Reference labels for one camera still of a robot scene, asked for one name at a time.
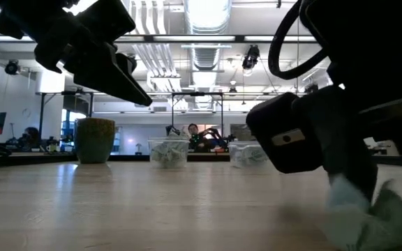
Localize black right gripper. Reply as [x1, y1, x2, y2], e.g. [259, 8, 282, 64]
[305, 79, 402, 203]

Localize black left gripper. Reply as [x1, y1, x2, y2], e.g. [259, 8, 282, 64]
[35, 20, 152, 107]

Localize white green-print packet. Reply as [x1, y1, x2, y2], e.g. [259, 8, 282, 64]
[249, 146, 270, 165]
[321, 174, 402, 251]
[167, 141, 189, 165]
[151, 144, 172, 167]
[232, 146, 254, 167]

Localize small clear plastic bin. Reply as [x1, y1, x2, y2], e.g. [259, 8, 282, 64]
[147, 137, 191, 169]

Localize large clear plastic bin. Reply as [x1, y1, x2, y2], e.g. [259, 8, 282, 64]
[228, 140, 275, 169]

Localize black round spotlight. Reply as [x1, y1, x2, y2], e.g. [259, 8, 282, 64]
[122, 54, 138, 73]
[304, 82, 320, 95]
[4, 59, 21, 76]

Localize black hanging box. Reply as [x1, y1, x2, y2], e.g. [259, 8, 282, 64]
[63, 93, 94, 116]

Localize black beam with light strips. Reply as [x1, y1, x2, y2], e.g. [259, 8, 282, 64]
[0, 33, 317, 44]

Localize olive ceramic cup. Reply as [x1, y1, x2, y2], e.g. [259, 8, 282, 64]
[74, 117, 117, 165]

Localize person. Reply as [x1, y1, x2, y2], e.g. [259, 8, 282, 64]
[186, 123, 228, 153]
[17, 127, 43, 151]

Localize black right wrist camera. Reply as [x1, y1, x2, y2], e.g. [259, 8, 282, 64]
[245, 92, 327, 174]

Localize black background rig frame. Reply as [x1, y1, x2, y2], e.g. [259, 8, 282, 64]
[170, 91, 225, 137]

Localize silver ventilation duct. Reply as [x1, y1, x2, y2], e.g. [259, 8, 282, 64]
[183, 0, 232, 70]

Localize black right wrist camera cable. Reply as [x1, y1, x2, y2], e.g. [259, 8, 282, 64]
[267, 0, 331, 80]

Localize black overhead camera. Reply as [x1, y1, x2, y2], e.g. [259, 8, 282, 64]
[241, 44, 261, 70]

